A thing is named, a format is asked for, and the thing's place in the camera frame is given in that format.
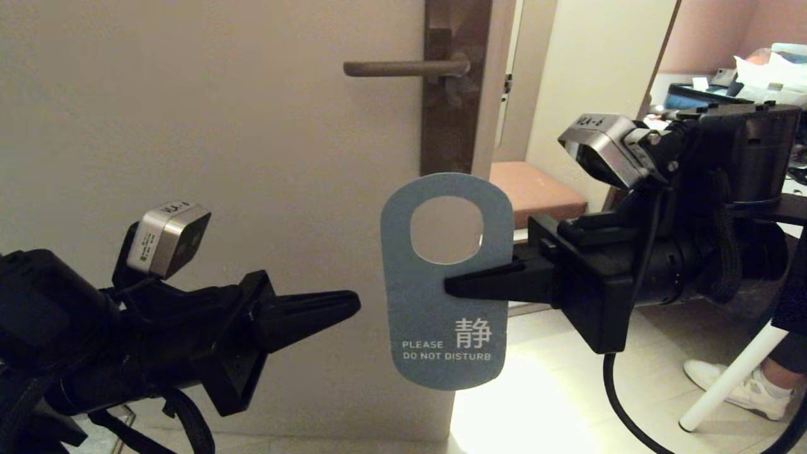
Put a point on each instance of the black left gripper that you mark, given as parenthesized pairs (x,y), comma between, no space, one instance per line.
(233,353)

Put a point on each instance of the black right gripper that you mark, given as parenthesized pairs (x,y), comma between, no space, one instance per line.
(599,284)

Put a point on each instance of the do not disturb door hanger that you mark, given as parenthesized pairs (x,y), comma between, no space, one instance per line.
(429,315)

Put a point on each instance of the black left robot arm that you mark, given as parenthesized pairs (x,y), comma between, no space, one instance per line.
(38,328)

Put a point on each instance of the beige door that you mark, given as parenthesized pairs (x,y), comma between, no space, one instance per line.
(220,126)

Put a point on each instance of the brown bench cushion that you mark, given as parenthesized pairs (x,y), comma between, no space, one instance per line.
(542,189)

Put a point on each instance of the dark brown lock plate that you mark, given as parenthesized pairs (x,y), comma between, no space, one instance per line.
(454,126)

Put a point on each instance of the white table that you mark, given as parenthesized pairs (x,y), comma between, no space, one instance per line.
(731,378)

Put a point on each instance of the blue tray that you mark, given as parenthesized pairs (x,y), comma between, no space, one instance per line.
(693,98)

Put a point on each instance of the white sneaker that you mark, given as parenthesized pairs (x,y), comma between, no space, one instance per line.
(750,394)

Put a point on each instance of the seated person dark clothes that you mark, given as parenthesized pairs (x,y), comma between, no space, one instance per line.
(794,353)

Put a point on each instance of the white plastic bag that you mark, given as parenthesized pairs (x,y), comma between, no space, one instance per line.
(778,66)

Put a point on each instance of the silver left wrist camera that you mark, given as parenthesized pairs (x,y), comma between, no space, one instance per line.
(167,239)

